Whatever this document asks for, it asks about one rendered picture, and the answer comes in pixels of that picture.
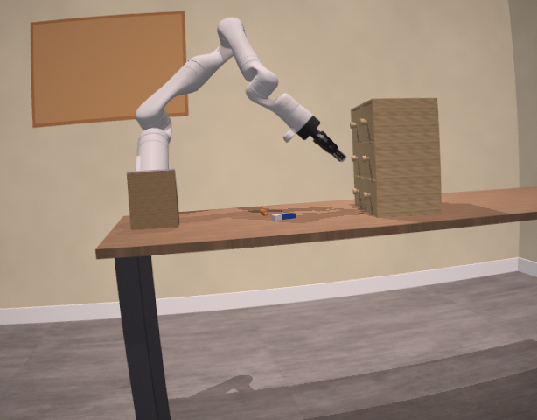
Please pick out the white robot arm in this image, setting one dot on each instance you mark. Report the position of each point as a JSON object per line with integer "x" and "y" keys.
{"x": 153, "y": 144}

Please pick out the small wooden chest of drawers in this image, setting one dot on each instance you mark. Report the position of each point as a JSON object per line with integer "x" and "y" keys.
{"x": 407, "y": 156}

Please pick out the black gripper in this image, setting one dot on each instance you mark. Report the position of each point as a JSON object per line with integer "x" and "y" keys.
{"x": 310, "y": 129}

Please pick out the brown wooden drawer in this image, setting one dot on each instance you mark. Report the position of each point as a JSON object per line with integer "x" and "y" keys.
{"x": 368, "y": 159}
{"x": 355, "y": 125}
{"x": 357, "y": 155}
{"x": 370, "y": 195}
{"x": 366, "y": 121}
{"x": 359, "y": 185}

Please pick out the blue and white eraser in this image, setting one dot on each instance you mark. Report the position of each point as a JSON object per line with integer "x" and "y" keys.
{"x": 283, "y": 216}

